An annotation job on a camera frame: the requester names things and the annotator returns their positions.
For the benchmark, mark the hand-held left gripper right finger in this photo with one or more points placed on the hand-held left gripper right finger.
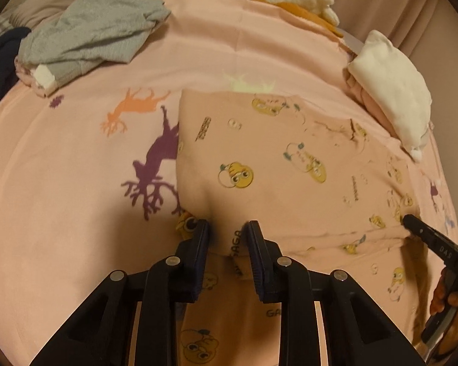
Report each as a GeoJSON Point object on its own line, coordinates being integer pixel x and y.
{"type": "Point", "coordinates": [254, 263]}

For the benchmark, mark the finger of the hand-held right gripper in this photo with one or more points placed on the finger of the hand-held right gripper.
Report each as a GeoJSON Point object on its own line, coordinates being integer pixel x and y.
{"type": "Point", "coordinates": [418, 228]}

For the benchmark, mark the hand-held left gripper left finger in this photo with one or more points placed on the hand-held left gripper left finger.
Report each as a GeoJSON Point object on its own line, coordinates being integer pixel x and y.
{"type": "Point", "coordinates": [199, 259]}

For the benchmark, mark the pink cartoon print garment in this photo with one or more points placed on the pink cartoon print garment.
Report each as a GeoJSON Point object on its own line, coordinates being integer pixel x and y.
{"type": "Point", "coordinates": [274, 167]}

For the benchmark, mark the pink and white folded clothes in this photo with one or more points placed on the pink and white folded clothes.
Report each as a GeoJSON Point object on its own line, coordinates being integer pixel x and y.
{"type": "Point", "coordinates": [42, 78]}

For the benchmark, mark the person's right hand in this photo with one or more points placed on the person's right hand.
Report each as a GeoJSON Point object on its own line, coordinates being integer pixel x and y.
{"type": "Point", "coordinates": [441, 289]}

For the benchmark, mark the pink deer print bedsheet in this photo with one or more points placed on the pink deer print bedsheet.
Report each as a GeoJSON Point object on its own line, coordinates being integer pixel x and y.
{"type": "Point", "coordinates": [80, 213]}

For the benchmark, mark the white folded garment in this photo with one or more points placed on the white folded garment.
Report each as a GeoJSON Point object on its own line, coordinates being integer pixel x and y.
{"type": "Point", "coordinates": [395, 84]}

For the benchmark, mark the beige curtain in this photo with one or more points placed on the beige curtain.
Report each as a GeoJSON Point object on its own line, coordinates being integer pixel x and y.
{"type": "Point", "coordinates": [385, 3]}

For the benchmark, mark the grey garment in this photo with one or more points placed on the grey garment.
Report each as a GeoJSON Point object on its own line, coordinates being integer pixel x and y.
{"type": "Point", "coordinates": [95, 23]}

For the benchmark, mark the dark navy cloth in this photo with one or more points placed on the dark navy cloth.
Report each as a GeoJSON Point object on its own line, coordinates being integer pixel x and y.
{"type": "Point", "coordinates": [2, 61]}

